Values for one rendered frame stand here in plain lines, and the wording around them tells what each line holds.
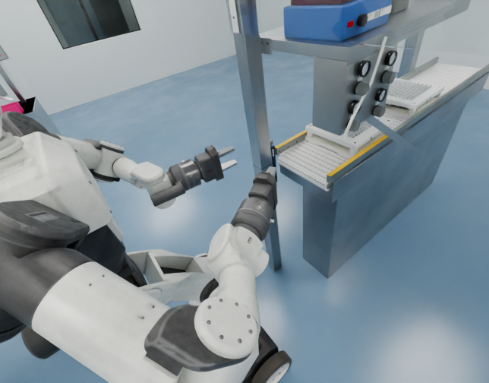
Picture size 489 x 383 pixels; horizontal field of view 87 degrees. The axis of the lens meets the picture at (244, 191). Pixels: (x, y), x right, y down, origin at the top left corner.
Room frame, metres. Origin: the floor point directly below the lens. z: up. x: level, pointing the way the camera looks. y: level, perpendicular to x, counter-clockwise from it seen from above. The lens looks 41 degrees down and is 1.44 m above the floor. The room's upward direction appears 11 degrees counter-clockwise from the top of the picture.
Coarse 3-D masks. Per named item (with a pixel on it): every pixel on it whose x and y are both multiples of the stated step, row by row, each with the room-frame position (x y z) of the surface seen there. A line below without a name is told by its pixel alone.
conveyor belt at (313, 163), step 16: (416, 80) 1.37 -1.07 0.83; (432, 80) 1.33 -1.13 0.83; (448, 80) 1.29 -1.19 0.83; (464, 80) 1.25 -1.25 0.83; (304, 144) 0.94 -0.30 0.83; (288, 160) 0.85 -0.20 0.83; (304, 160) 0.83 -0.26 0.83; (320, 160) 0.81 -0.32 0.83; (336, 160) 0.79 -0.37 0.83; (304, 176) 0.76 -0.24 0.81; (320, 176) 0.71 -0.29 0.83
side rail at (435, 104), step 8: (488, 64) 1.31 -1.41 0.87; (480, 72) 1.23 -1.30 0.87; (472, 80) 1.19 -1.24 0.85; (456, 88) 1.11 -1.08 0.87; (448, 96) 1.07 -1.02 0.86; (432, 104) 1.00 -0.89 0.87; (440, 104) 1.04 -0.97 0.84; (424, 112) 0.97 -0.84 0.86; (408, 120) 0.91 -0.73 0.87; (416, 120) 0.93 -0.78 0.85; (400, 128) 0.87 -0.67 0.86; (368, 152) 0.77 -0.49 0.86; (360, 160) 0.74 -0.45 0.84; (344, 168) 0.70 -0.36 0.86; (328, 176) 0.67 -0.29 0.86; (336, 176) 0.68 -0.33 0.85
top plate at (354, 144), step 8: (384, 120) 0.89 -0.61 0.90; (392, 120) 0.88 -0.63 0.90; (312, 128) 0.94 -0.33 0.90; (368, 128) 0.85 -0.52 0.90; (376, 128) 0.84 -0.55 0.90; (328, 136) 0.86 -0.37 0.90; (336, 136) 0.84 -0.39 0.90; (360, 136) 0.81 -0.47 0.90; (368, 136) 0.80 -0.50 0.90; (344, 144) 0.80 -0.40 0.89; (352, 144) 0.77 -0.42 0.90; (360, 144) 0.77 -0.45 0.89
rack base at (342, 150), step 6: (306, 138) 0.96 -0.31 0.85; (312, 138) 0.93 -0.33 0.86; (318, 138) 0.93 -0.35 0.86; (324, 138) 0.92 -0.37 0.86; (372, 138) 0.85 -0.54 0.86; (378, 138) 0.84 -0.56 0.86; (318, 144) 0.91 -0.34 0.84; (324, 144) 0.88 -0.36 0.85; (330, 144) 0.86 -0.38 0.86; (336, 144) 0.86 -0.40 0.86; (366, 144) 0.82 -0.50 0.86; (336, 150) 0.82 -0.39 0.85; (342, 150) 0.81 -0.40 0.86; (348, 150) 0.80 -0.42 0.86; (360, 150) 0.78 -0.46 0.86; (342, 156) 0.80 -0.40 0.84; (348, 156) 0.78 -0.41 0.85
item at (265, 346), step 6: (264, 330) 0.48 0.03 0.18; (264, 336) 0.45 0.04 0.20; (258, 342) 0.41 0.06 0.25; (264, 342) 0.42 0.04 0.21; (270, 342) 0.42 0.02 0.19; (264, 348) 0.39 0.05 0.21; (270, 348) 0.39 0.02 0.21; (276, 348) 0.40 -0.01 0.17; (264, 354) 0.37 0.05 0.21; (270, 354) 0.38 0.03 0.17; (258, 360) 0.35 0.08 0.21; (264, 360) 0.36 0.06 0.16; (252, 366) 0.34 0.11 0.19; (258, 366) 0.35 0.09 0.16; (252, 372) 0.33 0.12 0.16; (246, 378) 0.31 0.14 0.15; (252, 378) 0.32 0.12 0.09
